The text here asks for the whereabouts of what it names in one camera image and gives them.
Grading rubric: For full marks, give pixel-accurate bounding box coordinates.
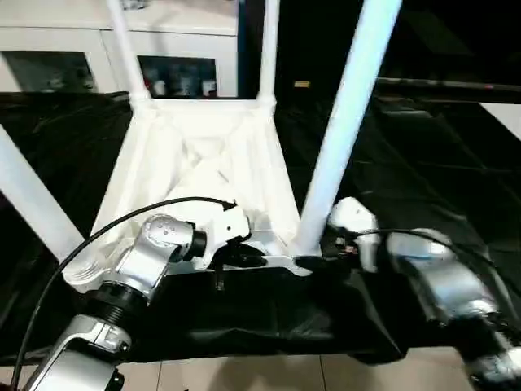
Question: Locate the white plastic table leg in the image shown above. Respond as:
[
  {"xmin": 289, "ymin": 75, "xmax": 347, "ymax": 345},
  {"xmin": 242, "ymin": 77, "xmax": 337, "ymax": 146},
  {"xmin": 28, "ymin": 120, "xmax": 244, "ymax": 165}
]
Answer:
[
  {"xmin": 256, "ymin": 0, "xmax": 282, "ymax": 108},
  {"xmin": 106, "ymin": 0, "xmax": 154, "ymax": 105},
  {"xmin": 0, "ymin": 124, "xmax": 101, "ymax": 288},
  {"xmin": 295, "ymin": 0, "xmax": 404, "ymax": 258}
]

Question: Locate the white plastic table top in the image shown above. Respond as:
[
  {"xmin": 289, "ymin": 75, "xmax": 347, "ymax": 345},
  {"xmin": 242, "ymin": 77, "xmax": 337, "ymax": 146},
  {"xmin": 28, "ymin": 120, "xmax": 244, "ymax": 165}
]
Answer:
[{"xmin": 60, "ymin": 96, "xmax": 323, "ymax": 295}]

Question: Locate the black table mat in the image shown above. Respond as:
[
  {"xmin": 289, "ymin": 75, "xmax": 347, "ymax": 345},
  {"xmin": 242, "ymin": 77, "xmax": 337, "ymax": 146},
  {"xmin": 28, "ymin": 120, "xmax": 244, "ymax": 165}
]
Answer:
[{"xmin": 0, "ymin": 90, "xmax": 521, "ymax": 366}]

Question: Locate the dark metal rod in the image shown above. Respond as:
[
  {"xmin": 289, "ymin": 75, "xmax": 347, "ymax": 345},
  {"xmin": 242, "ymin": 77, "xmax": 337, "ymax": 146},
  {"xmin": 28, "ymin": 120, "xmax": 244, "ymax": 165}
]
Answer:
[{"xmin": 374, "ymin": 77, "xmax": 521, "ymax": 97}]

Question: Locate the white flat board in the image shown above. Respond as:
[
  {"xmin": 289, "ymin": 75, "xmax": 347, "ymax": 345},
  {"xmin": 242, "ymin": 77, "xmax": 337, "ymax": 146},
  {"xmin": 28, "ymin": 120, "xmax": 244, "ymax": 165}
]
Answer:
[{"xmin": 479, "ymin": 102, "xmax": 521, "ymax": 142}]

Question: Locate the black backdrop cloth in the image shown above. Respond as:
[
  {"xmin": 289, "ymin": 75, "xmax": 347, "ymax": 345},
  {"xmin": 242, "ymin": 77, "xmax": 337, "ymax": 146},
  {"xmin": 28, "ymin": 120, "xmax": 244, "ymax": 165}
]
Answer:
[{"xmin": 238, "ymin": 0, "xmax": 521, "ymax": 103}]

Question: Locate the white glass-door cabinet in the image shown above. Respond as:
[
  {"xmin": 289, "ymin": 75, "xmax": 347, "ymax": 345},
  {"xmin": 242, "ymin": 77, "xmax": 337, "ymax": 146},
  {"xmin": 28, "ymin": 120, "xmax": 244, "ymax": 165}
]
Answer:
[{"xmin": 0, "ymin": 0, "xmax": 239, "ymax": 99}]

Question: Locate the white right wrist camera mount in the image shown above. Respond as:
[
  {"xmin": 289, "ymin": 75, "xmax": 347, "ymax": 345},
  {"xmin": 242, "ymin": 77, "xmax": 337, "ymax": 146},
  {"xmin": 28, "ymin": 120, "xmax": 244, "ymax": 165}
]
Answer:
[{"xmin": 328, "ymin": 197, "xmax": 380, "ymax": 274}]

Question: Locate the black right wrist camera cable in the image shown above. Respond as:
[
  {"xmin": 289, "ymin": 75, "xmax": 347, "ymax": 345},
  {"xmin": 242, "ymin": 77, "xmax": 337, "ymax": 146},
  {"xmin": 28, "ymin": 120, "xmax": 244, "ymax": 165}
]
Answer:
[{"xmin": 357, "ymin": 226, "xmax": 510, "ymax": 295}]

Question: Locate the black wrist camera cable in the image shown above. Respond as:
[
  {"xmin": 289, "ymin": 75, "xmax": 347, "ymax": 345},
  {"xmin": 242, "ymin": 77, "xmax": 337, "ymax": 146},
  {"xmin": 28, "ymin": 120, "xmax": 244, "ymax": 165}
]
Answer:
[
  {"xmin": 10, "ymin": 196, "xmax": 239, "ymax": 391},
  {"xmin": 357, "ymin": 226, "xmax": 510, "ymax": 295}
]

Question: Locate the black left wrist camera cable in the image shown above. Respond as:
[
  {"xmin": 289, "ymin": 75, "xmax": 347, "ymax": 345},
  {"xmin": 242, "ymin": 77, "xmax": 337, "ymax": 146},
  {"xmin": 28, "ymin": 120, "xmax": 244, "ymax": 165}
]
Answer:
[{"xmin": 10, "ymin": 196, "xmax": 239, "ymax": 391}]

